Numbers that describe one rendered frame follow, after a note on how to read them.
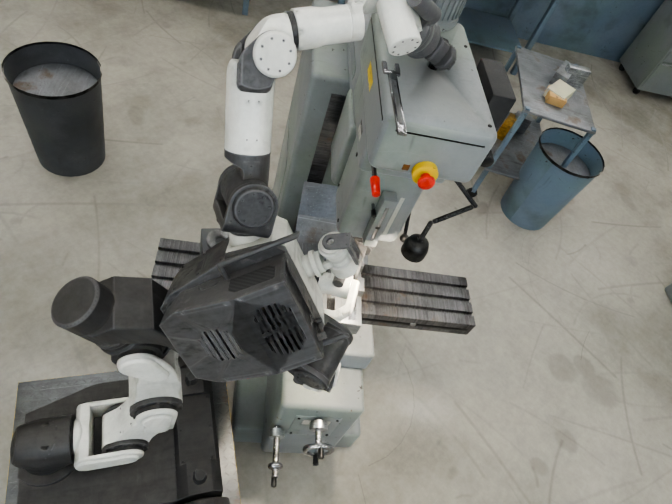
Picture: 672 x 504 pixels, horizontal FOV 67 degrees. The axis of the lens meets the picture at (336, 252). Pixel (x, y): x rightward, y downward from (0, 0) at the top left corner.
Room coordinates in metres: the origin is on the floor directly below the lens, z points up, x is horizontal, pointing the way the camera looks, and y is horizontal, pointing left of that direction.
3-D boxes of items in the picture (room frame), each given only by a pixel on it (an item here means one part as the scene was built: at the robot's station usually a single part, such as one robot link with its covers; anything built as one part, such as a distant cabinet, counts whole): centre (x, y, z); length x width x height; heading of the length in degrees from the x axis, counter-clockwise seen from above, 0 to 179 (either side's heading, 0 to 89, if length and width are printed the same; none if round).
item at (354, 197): (1.15, -0.04, 1.47); 0.21 x 0.19 x 0.32; 109
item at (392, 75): (0.96, 0.01, 1.89); 0.24 x 0.04 x 0.01; 20
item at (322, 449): (0.67, -0.21, 0.62); 0.16 x 0.12 x 0.12; 19
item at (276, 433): (0.59, -0.08, 0.50); 0.22 x 0.06 x 0.06; 19
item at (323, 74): (1.73, 0.15, 0.78); 0.50 x 0.47 x 1.56; 19
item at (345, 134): (1.33, 0.02, 1.47); 0.24 x 0.19 x 0.26; 109
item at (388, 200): (1.04, -0.08, 1.45); 0.04 x 0.04 x 0.21; 19
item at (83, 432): (0.41, 0.46, 0.68); 0.21 x 0.20 x 0.13; 122
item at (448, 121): (1.16, -0.04, 1.81); 0.47 x 0.26 x 0.16; 19
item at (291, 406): (1.12, -0.05, 0.42); 0.81 x 0.32 x 0.60; 19
